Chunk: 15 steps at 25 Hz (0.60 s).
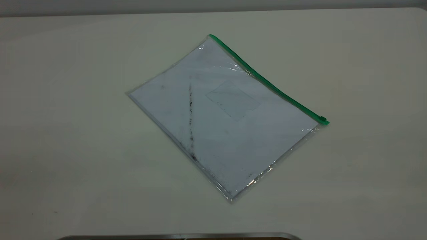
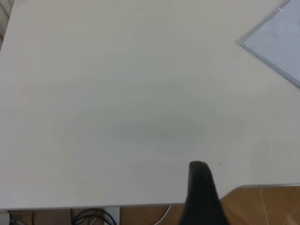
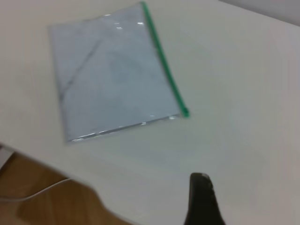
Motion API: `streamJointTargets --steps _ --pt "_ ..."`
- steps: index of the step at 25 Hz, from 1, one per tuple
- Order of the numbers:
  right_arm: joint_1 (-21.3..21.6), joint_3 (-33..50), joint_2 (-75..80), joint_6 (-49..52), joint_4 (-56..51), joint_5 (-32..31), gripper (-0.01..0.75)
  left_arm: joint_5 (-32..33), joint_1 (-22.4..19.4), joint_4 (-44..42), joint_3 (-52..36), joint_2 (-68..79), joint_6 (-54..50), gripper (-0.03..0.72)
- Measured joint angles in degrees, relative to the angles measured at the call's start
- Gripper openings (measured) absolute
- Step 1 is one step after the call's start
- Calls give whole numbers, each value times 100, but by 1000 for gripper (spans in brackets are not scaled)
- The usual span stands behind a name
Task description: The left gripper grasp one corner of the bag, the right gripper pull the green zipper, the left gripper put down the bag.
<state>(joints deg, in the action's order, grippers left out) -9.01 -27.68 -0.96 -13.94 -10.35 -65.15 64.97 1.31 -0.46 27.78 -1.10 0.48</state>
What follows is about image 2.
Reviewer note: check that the clear plastic bag green zipper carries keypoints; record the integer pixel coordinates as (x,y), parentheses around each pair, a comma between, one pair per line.
(257,55)

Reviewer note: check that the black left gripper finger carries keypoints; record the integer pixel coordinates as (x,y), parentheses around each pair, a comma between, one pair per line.
(201,199)

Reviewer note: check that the white table leg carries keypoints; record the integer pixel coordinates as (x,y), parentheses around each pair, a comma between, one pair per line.
(117,216)

